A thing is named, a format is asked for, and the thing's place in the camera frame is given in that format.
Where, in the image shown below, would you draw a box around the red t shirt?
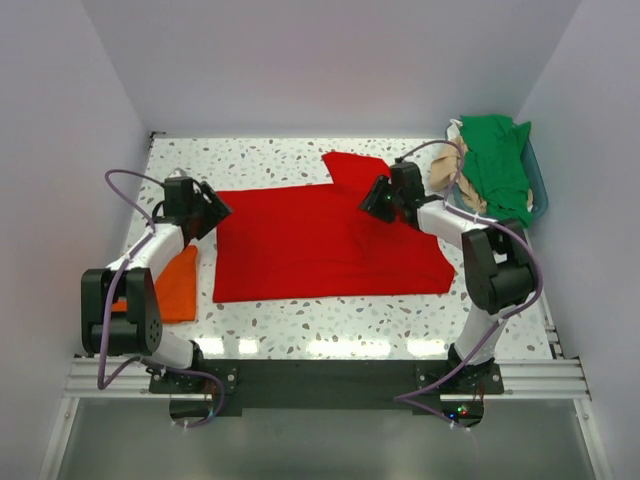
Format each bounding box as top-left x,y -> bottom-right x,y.
213,152 -> 455,303

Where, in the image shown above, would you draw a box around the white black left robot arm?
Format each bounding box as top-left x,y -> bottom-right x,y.
81,169 -> 232,392

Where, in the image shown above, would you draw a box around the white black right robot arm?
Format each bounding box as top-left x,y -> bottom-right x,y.
360,162 -> 543,393

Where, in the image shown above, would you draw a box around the beige t shirt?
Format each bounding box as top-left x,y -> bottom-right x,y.
429,136 -> 487,214

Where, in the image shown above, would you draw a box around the folded orange t shirt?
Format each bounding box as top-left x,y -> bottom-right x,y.
112,244 -> 200,324

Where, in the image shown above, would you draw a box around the white cloth in basket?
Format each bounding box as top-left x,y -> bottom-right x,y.
446,119 -> 463,141

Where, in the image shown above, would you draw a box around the green t shirt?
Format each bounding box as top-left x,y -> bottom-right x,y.
460,115 -> 533,228

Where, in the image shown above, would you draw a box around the blue laundry basket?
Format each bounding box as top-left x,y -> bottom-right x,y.
451,139 -> 549,223

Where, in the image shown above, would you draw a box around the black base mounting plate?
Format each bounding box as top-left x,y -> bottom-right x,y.
146,360 -> 505,420

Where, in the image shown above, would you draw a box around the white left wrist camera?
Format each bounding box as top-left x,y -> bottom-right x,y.
167,168 -> 187,179

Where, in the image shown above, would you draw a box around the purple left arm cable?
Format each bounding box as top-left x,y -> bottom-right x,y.
96,168 -> 224,429

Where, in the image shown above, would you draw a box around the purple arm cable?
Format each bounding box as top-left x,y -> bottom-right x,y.
96,168 -> 224,429
394,140 -> 545,419

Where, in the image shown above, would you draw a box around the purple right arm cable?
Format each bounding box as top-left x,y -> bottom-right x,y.
394,140 -> 545,419

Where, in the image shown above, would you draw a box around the aluminium frame rail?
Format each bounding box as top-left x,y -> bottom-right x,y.
62,355 -> 594,401

